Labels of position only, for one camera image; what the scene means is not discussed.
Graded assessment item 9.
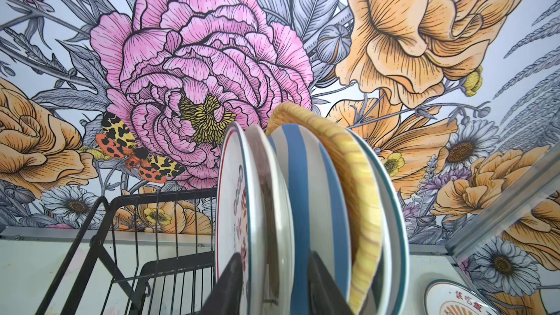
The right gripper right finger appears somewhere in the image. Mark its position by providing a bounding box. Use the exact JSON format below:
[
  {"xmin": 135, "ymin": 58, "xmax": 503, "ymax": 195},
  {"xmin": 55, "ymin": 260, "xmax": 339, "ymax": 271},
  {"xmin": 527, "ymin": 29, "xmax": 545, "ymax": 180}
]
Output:
[{"xmin": 307, "ymin": 251, "xmax": 353, "ymax": 315}]

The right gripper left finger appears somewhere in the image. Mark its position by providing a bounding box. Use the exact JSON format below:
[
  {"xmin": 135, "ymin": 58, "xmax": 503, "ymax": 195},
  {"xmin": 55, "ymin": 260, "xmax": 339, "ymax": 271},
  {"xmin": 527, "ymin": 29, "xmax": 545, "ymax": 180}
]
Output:
[{"xmin": 199, "ymin": 252, "xmax": 243, "ymax": 315}]

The white plate green red rim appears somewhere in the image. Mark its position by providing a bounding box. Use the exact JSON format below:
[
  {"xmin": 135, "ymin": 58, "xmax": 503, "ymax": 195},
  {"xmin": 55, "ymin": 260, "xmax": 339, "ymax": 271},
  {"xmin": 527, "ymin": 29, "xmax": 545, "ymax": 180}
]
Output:
[{"xmin": 350, "ymin": 131, "xmax": 410, "ymax": 314}]

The white plate red ring pattern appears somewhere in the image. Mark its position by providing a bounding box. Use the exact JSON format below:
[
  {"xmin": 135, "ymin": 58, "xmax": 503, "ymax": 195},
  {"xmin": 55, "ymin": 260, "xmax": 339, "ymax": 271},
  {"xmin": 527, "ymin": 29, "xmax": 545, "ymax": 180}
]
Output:
[{"xmin": 215, "ymin": 122, "xmax": 267, "ymax": 314}]

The pale glass plate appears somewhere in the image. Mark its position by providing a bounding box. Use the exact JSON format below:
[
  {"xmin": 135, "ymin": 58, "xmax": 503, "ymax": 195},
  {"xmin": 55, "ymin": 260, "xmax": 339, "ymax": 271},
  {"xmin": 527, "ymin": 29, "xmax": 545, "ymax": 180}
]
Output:
[{"xmin": 246, "ymin": 125, "xmax": 295, "ymax": 314}]

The yellow woven square plate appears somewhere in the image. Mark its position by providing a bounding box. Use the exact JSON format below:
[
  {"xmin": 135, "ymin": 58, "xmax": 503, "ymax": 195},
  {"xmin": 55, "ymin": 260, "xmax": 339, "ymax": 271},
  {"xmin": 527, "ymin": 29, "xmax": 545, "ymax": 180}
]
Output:
[{"xmin": 266, "ymin": 102, "xmax": 384, "ymax": 314}]

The blue white striped plate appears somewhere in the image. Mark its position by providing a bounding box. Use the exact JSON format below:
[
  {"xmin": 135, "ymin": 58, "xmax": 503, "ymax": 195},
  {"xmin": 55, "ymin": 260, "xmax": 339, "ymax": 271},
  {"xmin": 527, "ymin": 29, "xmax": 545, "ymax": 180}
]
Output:
[{"xmin": 268, "ymin": 123, "xmax": 351, "ymax": 314}]

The orange sunburst plate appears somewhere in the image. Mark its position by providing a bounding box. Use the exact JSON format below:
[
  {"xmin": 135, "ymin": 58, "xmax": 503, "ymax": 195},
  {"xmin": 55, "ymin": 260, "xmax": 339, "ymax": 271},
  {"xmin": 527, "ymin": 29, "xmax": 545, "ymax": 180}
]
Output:
[{"xmin": 424, "ymin": 280, "xmax": 500, "ymax": 315}]

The black wire dish rack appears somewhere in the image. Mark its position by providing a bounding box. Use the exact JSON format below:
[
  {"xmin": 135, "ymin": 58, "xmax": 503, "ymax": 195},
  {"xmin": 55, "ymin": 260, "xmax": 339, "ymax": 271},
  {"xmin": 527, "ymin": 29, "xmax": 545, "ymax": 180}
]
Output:
[{"xmin": 37, "ymin": 189, "xmax": 217, "ymax": 314}]

